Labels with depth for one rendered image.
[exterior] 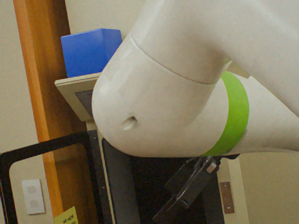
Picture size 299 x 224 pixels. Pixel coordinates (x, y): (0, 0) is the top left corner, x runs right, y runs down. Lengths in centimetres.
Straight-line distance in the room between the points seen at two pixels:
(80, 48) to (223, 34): 72
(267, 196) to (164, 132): 111
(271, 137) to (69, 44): 58
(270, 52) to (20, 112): 152
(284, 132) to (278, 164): 87
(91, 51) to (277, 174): 72
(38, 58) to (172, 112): 74
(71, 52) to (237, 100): 60
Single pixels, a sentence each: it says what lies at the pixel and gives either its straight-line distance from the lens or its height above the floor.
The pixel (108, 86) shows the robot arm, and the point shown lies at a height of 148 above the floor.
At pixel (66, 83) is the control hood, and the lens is 121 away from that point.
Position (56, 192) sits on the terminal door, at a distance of 120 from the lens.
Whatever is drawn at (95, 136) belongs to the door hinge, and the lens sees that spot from 132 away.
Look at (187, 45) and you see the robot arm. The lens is 56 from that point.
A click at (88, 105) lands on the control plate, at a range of 125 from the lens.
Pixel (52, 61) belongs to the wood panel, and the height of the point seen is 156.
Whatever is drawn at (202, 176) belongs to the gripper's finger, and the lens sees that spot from 104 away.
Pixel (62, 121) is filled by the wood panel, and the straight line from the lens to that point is 134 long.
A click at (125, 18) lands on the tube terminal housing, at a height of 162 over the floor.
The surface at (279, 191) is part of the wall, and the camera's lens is 167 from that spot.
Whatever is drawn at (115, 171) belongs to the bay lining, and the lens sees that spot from 136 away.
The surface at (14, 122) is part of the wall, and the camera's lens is 194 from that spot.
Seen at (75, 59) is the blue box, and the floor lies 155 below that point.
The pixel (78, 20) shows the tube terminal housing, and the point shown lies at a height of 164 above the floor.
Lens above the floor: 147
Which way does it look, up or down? 3 degrees down
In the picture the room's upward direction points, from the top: 9 degrees counter-clockwise
